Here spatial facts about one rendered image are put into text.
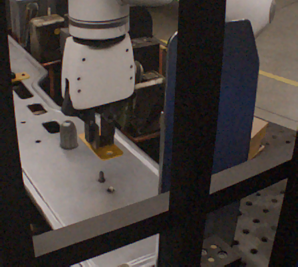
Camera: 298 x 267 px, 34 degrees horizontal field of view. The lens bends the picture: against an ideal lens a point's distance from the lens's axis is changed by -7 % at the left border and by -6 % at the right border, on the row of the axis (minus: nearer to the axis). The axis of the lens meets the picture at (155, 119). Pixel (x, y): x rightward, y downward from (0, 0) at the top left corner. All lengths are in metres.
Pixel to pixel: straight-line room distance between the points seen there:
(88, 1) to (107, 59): 0.09
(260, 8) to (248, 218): 0.50
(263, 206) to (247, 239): 0.14
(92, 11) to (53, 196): 0.30
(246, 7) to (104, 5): 0.60
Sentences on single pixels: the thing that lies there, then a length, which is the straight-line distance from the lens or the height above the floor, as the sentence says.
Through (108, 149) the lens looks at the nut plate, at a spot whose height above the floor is 1.07.
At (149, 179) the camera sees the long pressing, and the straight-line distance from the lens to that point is 0.83.
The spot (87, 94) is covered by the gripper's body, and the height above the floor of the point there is 1.17.
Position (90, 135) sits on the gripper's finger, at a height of 1.09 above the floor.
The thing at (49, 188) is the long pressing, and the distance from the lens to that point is 0.81.
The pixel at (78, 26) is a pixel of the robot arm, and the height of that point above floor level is 1.27.
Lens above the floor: 1.48
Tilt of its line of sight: 28 degrees down
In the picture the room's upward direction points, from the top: 2 degrees clockwise
